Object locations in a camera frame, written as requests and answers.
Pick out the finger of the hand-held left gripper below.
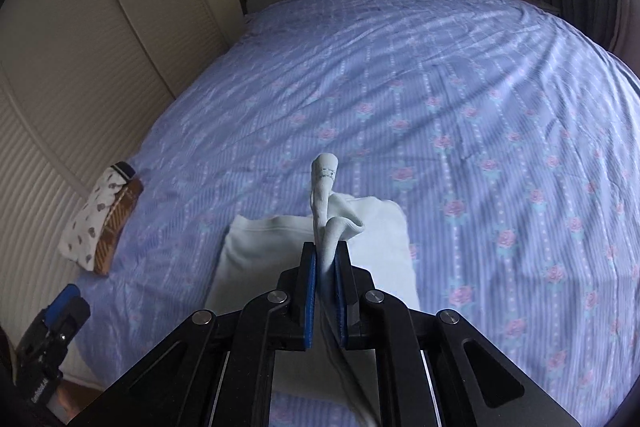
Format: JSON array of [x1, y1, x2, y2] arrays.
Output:
[[52, 297, 92, 345], [42, 284, 81, 314]]

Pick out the white printed folded garment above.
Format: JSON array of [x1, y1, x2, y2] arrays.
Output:
[[59, 167, 128, 272]]

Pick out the blue floral bed sheet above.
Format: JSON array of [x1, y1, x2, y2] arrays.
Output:
[[65, 0, 640, 427]]

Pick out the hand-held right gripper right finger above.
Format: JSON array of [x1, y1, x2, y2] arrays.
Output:
[[334, 239, 583, 427]]

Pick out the white nightstand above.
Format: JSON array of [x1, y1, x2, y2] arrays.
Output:
[[520, 0, 563, 15]]

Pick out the beige louvred wardrobe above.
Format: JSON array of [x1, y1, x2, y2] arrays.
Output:
[[0, 0, 231, 308]]

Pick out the light green long-sleeve shirt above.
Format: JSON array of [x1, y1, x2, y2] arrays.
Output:
[[204, 153, 421, 427]]

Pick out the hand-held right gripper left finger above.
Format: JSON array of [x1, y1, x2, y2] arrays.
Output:
[[65, 241, 321, 427]]

